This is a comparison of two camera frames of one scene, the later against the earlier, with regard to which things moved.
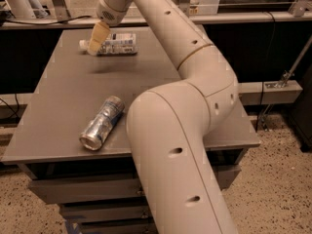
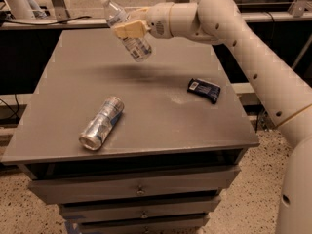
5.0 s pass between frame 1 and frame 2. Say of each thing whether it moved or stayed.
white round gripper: moved
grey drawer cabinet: stayed
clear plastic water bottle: moved
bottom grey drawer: stayed
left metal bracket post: stayed
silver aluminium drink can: stayed
